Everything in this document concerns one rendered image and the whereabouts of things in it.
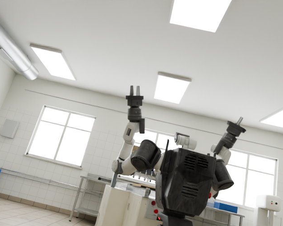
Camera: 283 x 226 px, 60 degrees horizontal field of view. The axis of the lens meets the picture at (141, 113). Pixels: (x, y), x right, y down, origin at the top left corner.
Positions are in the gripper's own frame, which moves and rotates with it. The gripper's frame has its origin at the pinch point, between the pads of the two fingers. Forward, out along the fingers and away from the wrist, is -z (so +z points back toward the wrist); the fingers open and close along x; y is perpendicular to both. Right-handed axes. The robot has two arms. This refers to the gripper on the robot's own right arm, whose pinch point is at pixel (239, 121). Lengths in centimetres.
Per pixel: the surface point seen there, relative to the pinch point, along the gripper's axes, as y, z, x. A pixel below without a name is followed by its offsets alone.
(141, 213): 14, 91, 27
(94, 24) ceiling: 101, -51, 253
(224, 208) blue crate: 399, 102, -23
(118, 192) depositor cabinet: 67, 108, 71
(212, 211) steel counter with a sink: 381, 119, -7
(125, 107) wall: 378, 31, 291
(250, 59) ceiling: 190, -123, 49
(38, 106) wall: 293, 142, 461
